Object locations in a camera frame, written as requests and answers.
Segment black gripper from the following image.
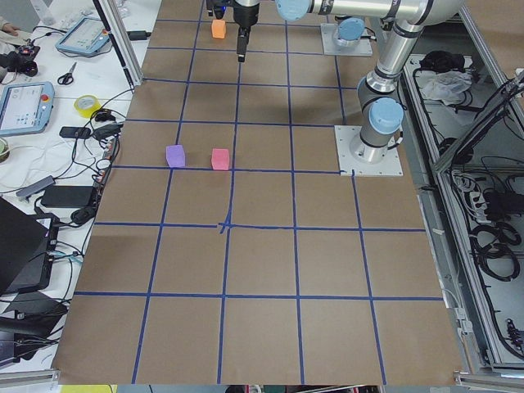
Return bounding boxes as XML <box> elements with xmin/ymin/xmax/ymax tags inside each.
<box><xmin>233</xmin><ymin>0</ymin><xmax>260</xmax><ymax>62</ymax></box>

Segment orange foam block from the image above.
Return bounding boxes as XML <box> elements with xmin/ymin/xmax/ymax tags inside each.
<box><xmin>211</xmin><ymin>19</ymin><xmax>227</xmax><ymax>39</ymax></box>

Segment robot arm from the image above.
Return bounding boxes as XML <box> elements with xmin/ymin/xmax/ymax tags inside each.
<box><xmin>276</xmin><ymin>1</ymin><xmax>464</xmax><ymax>164</ymax></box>

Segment pink foam block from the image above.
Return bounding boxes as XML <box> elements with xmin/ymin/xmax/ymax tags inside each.
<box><xmin>211</xmin><ymin>148</ymin><xmax>230</xmax><ymax>171</ymax></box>

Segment purple foam block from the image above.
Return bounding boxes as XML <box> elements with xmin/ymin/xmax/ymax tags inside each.
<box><xmin>165</xmin><ymin>144</ymin><xmax>186</xmax><ymax>168</ymax></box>

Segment teach pendant far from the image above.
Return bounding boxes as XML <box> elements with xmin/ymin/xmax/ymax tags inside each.
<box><xmin>55</xmin><ymin>16</ymin><xmax>110</xmax><ymax>57</ymax></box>

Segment teach pendant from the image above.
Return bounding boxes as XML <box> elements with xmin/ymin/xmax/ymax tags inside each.
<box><xmin>55</xmin><ymin>16</ymin><xmax>110</xmax><ymax>57</ymax></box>
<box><xmin>1</xmin><ymin>82</ymin><xmax>55</xmax><ymax>137</ymax></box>

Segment yellow tape roll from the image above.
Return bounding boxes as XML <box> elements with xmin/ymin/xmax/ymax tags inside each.
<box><xmin>74</xmin><ymin>94</ymin><xmax>102</xmax><ymax>119</ymax></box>

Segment white crumpled cloth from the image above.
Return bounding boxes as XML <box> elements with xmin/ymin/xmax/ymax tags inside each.
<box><xmin>421</xmin><ymin>71</ymin><xmax>472</xmax><ymax>105</ymax></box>

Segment teach pendant near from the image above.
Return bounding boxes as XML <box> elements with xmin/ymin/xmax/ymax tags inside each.
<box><xmin>1</xmin><ymin>82</ymin><xmax>55</xmax><ymax>137</ymax></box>

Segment black power adapter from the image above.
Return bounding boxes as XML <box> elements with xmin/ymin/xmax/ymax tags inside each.
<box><xmin>41</xmin><ymin>185</ymin><xmax>93</xmax><ymax>208</ymax></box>

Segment black laptop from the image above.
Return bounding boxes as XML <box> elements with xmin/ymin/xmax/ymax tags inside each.
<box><xmin>1</xmin><ymin>199</ymin><xmax>58</xmax><ymax>295</ymax></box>

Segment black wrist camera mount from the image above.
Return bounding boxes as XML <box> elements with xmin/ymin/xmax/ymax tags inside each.
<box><xmin>206</xmin><ymin>0</ymin><xmax>232</xmax><ymax>20</ymax></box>

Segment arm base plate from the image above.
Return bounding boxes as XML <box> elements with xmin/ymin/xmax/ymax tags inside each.
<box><xmin>320</xmin><ymin>23</ymin><xmax>373</xmax><ymax>56</ymax></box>
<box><xmin>334</xmin><ymin>125</ymin><xmax>403</xmax><ymax>177</ymax></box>

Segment aluminium frame post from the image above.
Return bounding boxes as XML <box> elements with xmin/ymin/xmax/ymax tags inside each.
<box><xmin>93</xmin><ymin>0</ymin><xmax>143</xmax><ymax>89</ymax></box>

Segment black handled scissors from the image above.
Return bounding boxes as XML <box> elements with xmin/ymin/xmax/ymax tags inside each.
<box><xmin>56</xmin><ymin>62</ymin><xmax>77</xmax><ymax>86</ymax></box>

